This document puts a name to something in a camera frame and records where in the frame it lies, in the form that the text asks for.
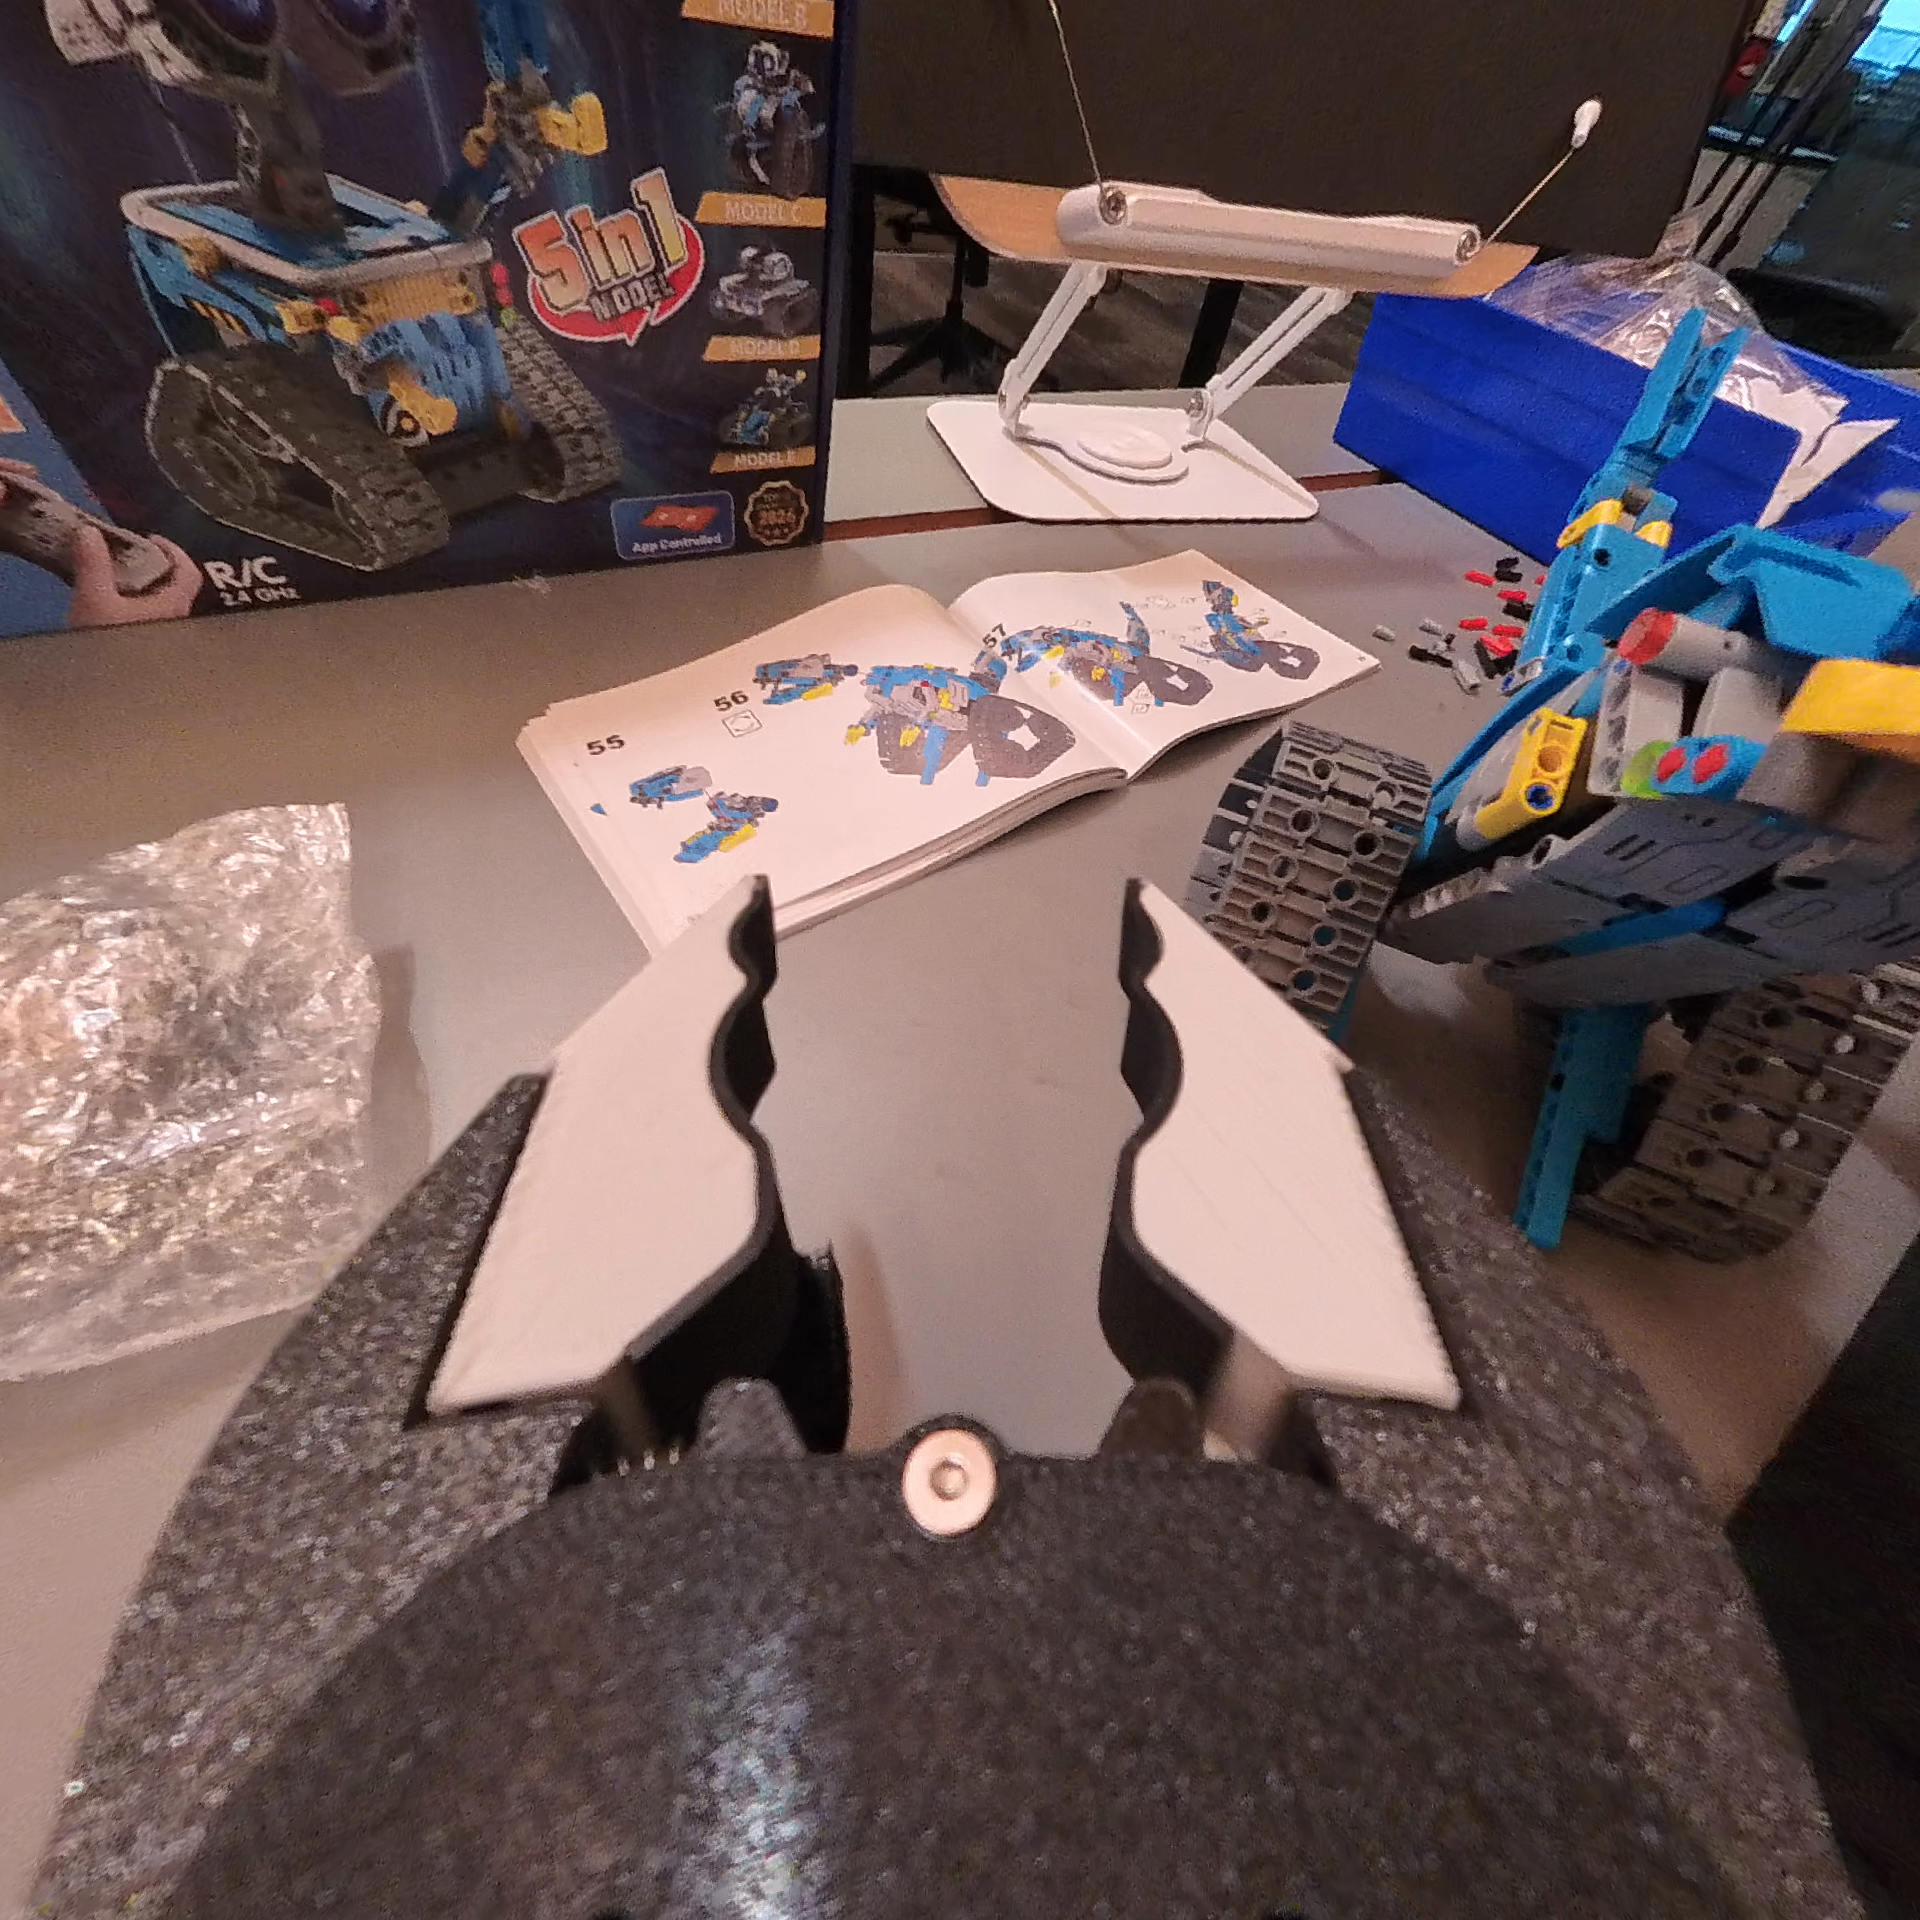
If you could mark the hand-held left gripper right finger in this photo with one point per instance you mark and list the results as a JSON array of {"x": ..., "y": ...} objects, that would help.
[{"x": 1290, "y": 1202}]

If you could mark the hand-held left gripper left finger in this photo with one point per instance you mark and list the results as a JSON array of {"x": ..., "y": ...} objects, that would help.
[{"x": 599, "y": 1202}]

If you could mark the blue grey block toy robot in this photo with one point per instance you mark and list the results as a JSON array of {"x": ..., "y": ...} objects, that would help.
[{"x": 1650, "y": 869}]

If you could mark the grey desk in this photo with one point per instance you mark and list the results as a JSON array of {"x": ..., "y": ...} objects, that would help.
[{"x": 929, "y": 1049}]

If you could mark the crumpled clear plastic bag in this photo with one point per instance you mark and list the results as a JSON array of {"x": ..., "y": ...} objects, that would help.
[{"x": 166, "y": 1082}]

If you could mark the open instruction booklet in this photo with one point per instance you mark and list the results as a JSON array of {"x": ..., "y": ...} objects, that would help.
[{"x": 841, "y": 748}]

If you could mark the pile of small block pieces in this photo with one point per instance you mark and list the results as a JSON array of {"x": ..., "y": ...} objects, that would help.
[{"x": 1477, "y": 632}]

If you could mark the white folding laptop stand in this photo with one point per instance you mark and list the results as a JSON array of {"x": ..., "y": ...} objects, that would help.
[{"x": 1141, "y": 450}]

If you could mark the blue plastic bin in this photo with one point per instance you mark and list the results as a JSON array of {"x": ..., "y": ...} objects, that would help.
[{"x": 1440, "y": 406}]

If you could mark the dark blue robot kit box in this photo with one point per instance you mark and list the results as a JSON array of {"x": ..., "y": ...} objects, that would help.
[{"x": 451, "y": 376}]

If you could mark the clear plastic parts bags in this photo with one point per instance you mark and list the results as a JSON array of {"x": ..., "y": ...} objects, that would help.
[{"x": 1769, "y": 346}]

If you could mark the black board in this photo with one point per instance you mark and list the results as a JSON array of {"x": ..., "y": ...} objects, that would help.
[{"x": 1273, "y": 91}]

